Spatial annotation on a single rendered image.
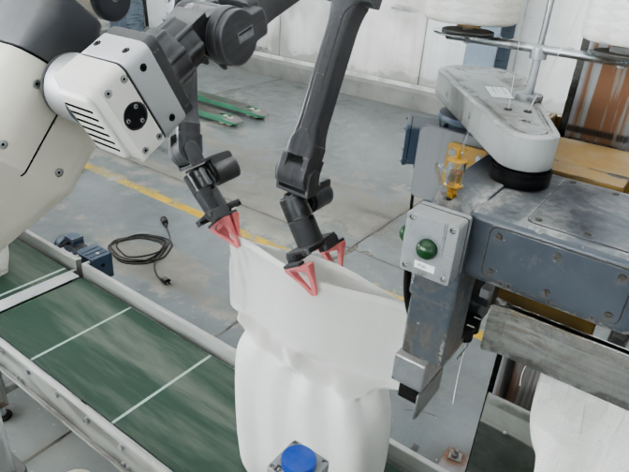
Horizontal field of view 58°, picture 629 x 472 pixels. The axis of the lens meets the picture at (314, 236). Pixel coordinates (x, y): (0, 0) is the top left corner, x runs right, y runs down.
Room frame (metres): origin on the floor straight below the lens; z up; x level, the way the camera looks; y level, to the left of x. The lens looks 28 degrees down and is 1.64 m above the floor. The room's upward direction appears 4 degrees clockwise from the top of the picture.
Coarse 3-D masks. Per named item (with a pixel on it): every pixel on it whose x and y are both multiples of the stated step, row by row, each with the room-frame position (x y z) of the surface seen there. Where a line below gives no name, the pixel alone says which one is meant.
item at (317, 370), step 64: (256, 256) 1.10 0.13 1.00; (256, 320) 1.10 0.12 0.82; (320, 320) 0.97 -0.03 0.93; (384, 320) 0.93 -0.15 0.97; (256, 384) 1.00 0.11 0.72; (320, 384) 0.91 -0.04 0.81; (384, 384) 0.91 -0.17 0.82; (256, 448) 0.99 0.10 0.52; (320, 448) 0.88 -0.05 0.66; (384, 448) 0.91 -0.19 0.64
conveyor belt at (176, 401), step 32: (64, 288) 1.81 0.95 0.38; (96, 288) 1.83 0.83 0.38; (0, 320) 1.59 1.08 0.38; (32, 320) 1.60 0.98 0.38; (64, 320) 1.62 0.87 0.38; (96, 320) 1.63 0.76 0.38; (128, 320) 1.64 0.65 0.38; (32, 352) 1.44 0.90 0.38; (64, 352) 1.45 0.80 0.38; (96, 352) 1.46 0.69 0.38; (128, 352) 1.47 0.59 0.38; (160, 352) 1.48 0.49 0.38; (192, 352) 1.49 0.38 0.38; (64, 384) 1.30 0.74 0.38; (96, 384) 1.31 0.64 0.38; (128, 384) 1.32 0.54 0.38; (160, 384) 1.33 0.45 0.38; (192, 384) 1.34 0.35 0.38; (224, 384) 1.35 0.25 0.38; (128, 416) 1.19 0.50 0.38; (160, 416) 1.20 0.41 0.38; (192, 416) 1.21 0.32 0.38; (224, 416) 1.22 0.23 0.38; (160, 448) 1.09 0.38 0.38; (192, 448) 1.10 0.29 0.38; (224, 448) 1.10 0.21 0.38
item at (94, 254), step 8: (72, 232) 2.18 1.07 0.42; (56, 240) 2.18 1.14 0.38; (64, 240) 2.18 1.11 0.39; (72, 240) 2.12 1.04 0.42; (80, 240) 2.15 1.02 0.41; (64, 248) 2.06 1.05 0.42; (72, 248) 2.12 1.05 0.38; (80, 248) 2.11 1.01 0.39; (88, 248) 2.11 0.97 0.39; (96, 248) 2.11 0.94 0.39; (104, 248) 2.12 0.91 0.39; (80, 256) 2.05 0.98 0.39; (88, 256) 2.04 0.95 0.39; (96, 256) 2.05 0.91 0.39; (104, 256) 2.06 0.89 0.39; (80, 264) 1.98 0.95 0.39; (96, 264) 2.03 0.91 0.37; (104, 264) 2.05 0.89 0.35; (112, 264) 2.09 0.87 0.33; (104, 272) 2.05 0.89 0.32; (112, 272) 2.08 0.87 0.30
